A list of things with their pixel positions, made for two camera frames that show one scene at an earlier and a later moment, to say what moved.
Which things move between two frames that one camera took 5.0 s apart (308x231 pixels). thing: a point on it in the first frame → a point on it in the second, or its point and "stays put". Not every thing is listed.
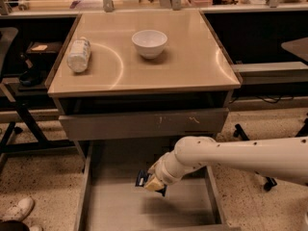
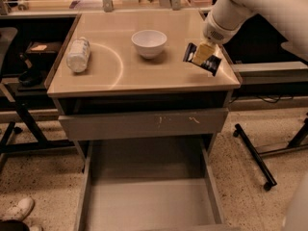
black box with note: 43,48 stays put
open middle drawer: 110,200 stays put
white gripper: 163,171 → 216,32
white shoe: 19,211 stays put
